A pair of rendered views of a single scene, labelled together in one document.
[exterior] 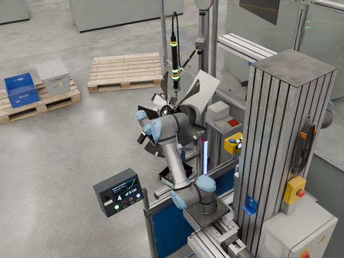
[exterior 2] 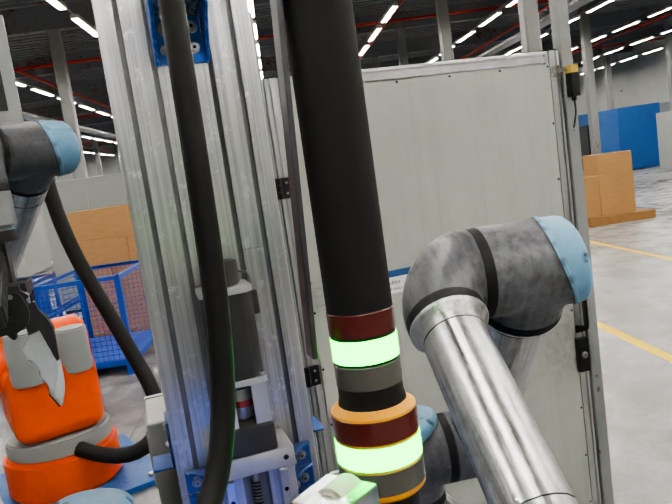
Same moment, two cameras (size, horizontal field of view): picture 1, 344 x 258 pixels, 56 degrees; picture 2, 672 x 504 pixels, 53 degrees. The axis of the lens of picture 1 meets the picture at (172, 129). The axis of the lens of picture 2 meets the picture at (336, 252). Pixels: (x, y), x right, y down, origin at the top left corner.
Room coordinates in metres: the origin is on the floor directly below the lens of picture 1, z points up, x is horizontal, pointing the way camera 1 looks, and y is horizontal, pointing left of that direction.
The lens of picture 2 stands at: (2.35, 0.03, 1.70)
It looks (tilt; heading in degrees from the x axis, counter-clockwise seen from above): 7 degrees down; 195
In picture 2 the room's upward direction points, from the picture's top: 8 degrees counter-clockwise
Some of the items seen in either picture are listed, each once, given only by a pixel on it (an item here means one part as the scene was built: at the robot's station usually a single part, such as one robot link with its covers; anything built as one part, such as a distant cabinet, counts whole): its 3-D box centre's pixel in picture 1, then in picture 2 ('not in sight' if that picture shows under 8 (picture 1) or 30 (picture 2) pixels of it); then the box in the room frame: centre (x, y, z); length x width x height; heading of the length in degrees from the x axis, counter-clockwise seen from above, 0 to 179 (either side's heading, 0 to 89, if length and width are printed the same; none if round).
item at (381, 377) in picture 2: not in sight; (368, 369); (2.04, -0.05, 1.60); 0.03 x 0.03 x 0.01
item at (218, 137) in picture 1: (217, 154); not in sight; (2.43, -0.45, 0.42); 0.04 x 0.04 x 0.83; 32
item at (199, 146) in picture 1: (200, 150); not in sight; (2.33, -0.26, 0.58); 0.09 x 0.05 x 1.15; 32
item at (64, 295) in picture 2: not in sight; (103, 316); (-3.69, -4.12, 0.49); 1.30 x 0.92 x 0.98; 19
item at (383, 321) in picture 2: not in sight; (361, 319); (2.04, -0.05, 1.62); 0.03 x 0.03 x 0.01
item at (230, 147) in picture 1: (236, 143); not in sight; (1.89, -0.49, 1.02); 0.16 x 0.10 x 0.11; 122
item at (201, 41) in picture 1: (200, 43); not in sight; (2.61, -0.29, 1.54); 0.10 x 0.07 x 0.09; 157
